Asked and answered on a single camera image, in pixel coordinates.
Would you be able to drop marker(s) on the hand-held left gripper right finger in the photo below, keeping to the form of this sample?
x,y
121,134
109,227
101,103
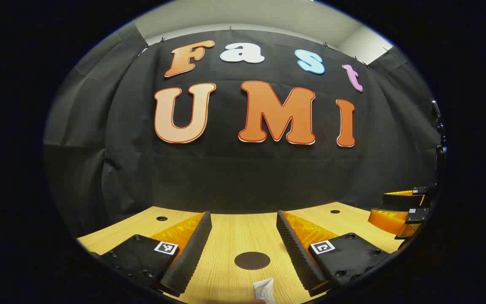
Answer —
x,y
295,253

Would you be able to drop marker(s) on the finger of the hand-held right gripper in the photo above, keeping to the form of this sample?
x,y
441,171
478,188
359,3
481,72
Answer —
x,y
399,199
388,221

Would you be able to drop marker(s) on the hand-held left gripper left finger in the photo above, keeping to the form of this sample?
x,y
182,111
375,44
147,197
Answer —
x,y
192,253

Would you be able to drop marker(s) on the dark round coaster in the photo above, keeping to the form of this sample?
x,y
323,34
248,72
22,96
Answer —
x,y
252,260

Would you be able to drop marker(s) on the white toothpaste tube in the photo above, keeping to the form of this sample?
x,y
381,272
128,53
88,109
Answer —
x,y
265,291

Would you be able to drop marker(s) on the wooden desktop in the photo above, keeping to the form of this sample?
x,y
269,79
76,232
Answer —
x,y
230,236

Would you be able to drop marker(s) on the black backdrop cloth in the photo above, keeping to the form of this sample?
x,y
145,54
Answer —
x,y
234,177

